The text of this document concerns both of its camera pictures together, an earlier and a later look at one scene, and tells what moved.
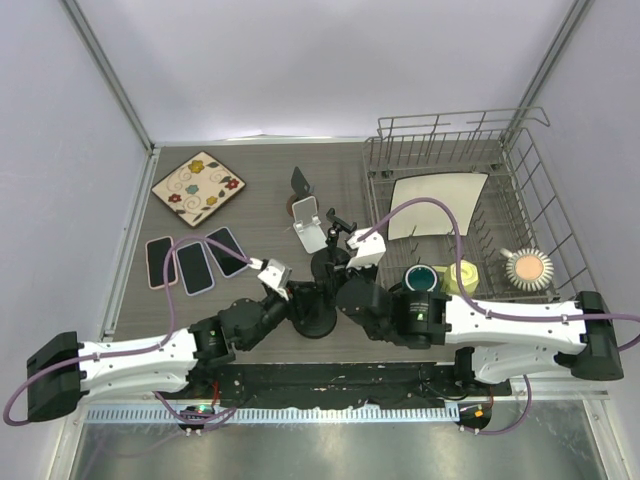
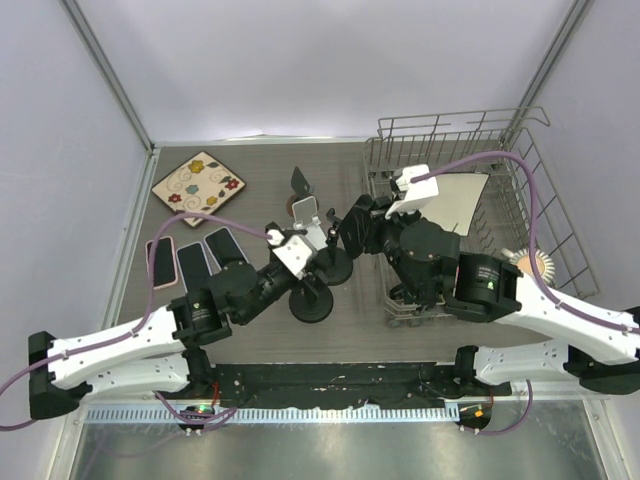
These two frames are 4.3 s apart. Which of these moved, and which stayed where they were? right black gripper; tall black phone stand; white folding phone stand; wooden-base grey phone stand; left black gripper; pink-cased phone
Moved: left black gripper; tall black phone stand; right black gripper
Stayed: white folding phone stand; wooden-base grey phone stand; pink-cased phone
